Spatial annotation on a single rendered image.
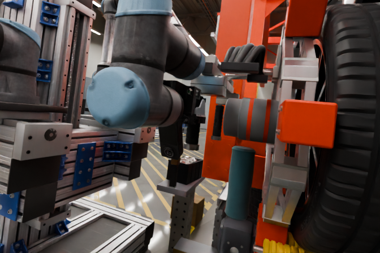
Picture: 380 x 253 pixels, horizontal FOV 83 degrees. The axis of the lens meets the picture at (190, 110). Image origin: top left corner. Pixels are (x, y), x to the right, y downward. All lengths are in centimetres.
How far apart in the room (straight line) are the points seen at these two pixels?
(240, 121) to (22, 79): 65
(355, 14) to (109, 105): 48
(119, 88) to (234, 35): 100
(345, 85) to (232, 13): 91
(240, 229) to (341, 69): 75
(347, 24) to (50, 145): 74
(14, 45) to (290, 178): 78
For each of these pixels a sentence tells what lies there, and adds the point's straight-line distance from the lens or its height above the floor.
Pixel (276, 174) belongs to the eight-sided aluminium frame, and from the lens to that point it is 47.
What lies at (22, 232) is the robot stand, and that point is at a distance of 119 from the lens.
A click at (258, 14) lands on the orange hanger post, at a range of 339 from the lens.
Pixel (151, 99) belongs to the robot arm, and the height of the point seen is 86.
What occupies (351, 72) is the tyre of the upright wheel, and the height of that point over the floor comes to 94.
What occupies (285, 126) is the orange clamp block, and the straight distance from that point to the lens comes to 37.
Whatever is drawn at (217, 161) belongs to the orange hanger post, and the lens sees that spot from 114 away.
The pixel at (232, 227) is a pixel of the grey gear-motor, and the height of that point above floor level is 40.
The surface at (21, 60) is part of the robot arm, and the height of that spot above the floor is 94.
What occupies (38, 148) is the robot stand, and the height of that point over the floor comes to 71.
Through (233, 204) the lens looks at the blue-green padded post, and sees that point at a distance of 87.
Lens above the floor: 84
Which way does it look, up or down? 1 degrees up
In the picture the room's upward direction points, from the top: 7 degrees clockwise
